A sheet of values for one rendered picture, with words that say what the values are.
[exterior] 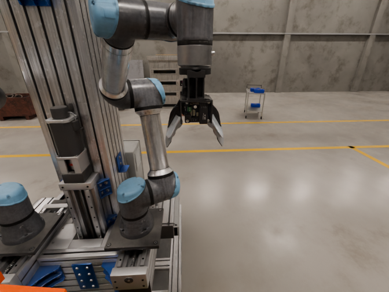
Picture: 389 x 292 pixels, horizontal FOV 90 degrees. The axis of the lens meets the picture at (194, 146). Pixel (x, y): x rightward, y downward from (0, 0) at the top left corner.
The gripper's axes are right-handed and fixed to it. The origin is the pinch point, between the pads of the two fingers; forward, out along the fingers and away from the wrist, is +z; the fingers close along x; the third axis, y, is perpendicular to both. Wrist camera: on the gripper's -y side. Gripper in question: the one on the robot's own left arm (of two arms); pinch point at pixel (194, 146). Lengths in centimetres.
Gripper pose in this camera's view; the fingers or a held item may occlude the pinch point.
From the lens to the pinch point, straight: 53.4
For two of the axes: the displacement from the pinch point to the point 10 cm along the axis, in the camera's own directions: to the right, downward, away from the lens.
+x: 10.0, -0.3, 0.5
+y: 0.6, 4.1, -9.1
